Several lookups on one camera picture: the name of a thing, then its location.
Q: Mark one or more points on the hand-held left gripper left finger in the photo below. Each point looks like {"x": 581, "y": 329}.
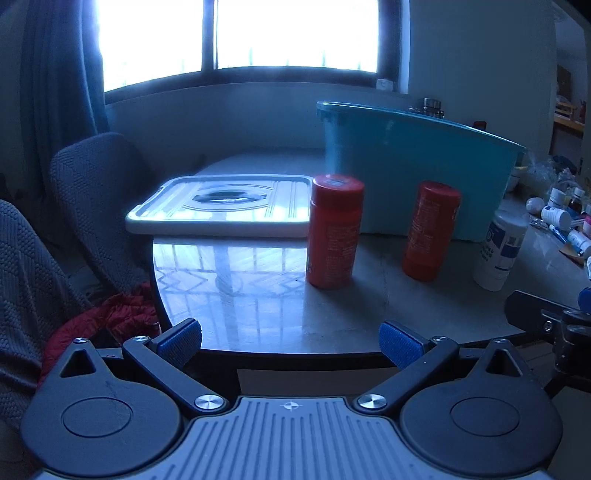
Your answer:
{"x": 181, "y": 344}

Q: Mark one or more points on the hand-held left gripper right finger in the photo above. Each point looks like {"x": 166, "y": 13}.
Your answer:
{"x": 398, "y": 345}

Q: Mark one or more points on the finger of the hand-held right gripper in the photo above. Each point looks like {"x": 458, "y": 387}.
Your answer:
{"x": 531, "y": 309}

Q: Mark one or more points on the white bottle with blue label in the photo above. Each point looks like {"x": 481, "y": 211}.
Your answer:
{"x": 498, "y": 254}

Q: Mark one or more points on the red cylindrical bottle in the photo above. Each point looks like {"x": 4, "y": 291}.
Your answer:
{"x": 429, "y": 235}
{"x": 333, "y": 235}

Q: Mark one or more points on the white plastic box lid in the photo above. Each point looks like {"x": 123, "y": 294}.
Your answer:
{"x": 286, "y": 207}

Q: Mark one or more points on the teal plastic storage box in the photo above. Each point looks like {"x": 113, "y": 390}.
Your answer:
{"x": 397, "y": 157}

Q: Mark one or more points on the grey marble desktop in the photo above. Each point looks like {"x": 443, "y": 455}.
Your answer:
{"x": 258, "y": 295}

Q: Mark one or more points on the red cloth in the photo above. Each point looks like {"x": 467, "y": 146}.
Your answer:
{"x": 120, "y": 318}

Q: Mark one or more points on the blue pen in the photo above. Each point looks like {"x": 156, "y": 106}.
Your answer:
{"x": 558, "y": 234}

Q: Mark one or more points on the small white tube bottle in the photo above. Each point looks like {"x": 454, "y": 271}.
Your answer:
{"x": 579, "y": 242}

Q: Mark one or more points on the small white medicine bottle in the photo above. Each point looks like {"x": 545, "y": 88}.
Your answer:
{"x": 555, "y": 216}

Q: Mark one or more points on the small white ball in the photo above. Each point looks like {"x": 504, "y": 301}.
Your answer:
{"x": 535, "y": 204}

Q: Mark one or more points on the small white labelled bottle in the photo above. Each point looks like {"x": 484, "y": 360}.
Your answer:
{"x": 558, "y": 197}

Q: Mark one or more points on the small brown bottle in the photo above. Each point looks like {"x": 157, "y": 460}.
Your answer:
{"x": 578, "y": 199}

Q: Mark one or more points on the clear plastic bag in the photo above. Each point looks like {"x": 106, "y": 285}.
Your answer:
{"x": 547, "y": 168}

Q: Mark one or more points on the grey chair in foreground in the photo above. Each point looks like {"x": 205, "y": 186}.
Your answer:
{"x": 32, "y": 295}

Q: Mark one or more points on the grey fabric chair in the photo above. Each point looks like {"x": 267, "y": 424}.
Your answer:
{"x": 101, "y": 198}

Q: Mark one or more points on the wooden shelf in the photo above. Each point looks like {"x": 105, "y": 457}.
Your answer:
{"x": 570, "y": 110}

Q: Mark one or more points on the stainless steel jar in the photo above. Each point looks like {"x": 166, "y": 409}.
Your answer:
{"x": 429, "y": 107}

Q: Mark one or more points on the blue curtain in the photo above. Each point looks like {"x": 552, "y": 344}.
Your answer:
{"x": 55, "y": 83}

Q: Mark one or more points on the window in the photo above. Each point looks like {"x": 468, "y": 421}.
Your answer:
{"x": 286, "y": 32}

